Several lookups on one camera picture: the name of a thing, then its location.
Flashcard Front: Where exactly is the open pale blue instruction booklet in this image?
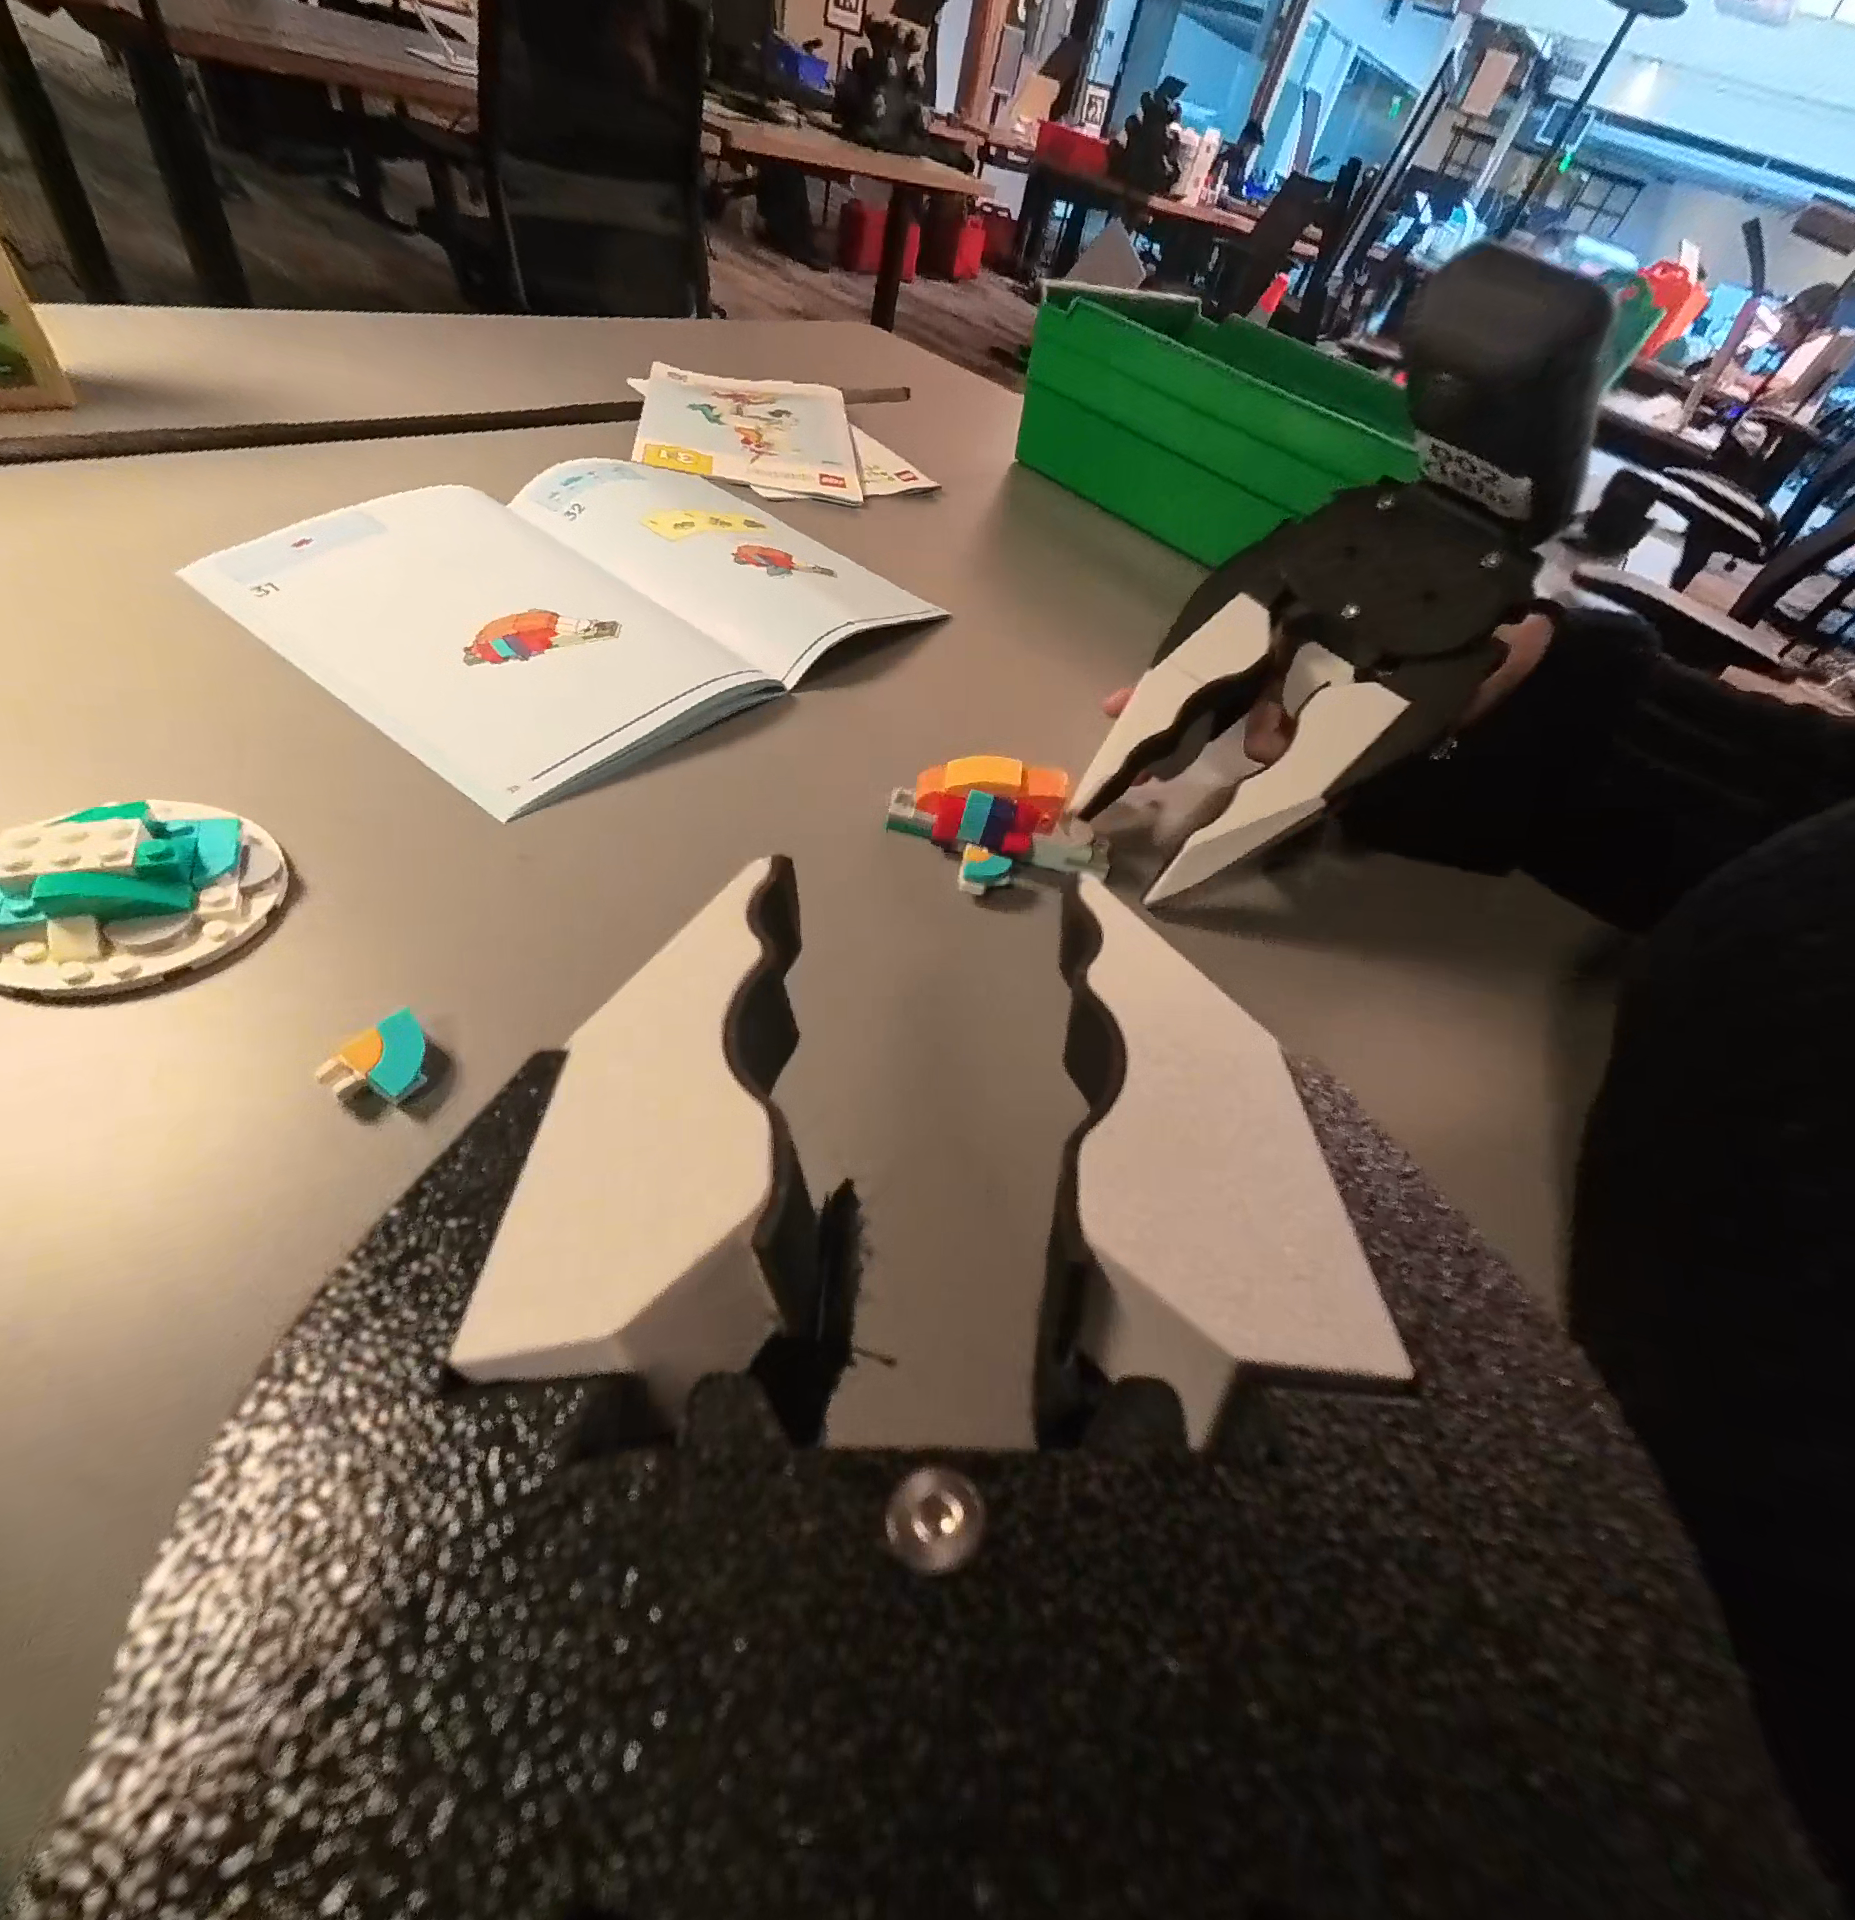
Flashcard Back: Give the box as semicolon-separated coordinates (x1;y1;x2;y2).
176;459;951;824

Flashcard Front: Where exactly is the person's black top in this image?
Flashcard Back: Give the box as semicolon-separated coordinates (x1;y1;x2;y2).
1566;787;1855;1920

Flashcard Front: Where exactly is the black armchair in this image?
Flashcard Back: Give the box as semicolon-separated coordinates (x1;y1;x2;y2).
1578;460;1791;603

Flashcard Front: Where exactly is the small teal orange brick piece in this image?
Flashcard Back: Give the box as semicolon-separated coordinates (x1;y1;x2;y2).
317;1008;432;1111

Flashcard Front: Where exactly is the white round plate teal build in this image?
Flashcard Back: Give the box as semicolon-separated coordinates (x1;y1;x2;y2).
0;799;289;999

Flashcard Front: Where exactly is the green plastic bin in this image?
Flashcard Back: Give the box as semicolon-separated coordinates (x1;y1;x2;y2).
1013;292;1420;568

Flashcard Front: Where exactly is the orange red toy brick model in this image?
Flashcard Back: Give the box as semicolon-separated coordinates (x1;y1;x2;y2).
882;753;1113;899

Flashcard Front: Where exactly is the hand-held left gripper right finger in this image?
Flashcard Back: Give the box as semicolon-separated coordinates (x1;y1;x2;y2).
1059;875;1420;1453

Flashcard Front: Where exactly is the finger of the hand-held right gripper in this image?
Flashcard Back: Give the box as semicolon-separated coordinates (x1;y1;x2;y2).
1067;591;1280;828
1140;645;1420;912

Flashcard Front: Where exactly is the black office chair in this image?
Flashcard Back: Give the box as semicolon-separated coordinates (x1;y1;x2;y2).
475;0;715;322

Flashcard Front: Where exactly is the wooden workbench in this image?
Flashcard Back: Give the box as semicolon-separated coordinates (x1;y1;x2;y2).
710;117;1003;331
57;0;486;304

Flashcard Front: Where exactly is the small folded paper leaflet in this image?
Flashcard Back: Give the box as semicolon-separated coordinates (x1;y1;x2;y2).
848;425;943;500

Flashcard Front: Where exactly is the closed booklet with yellow label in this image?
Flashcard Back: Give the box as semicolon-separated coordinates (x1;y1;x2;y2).
628;362;869;505

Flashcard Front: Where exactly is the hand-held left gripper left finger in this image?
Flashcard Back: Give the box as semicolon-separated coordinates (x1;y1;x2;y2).
449;852;806;1445

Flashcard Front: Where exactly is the dark slat-back chair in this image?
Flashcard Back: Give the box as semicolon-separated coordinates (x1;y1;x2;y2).
1729;428;1855;640

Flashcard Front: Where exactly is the person's right hand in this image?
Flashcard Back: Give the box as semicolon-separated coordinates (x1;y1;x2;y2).
1100;603;1563;770

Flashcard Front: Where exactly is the colourful toy set box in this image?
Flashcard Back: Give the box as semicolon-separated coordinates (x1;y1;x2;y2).
0;165;77;414

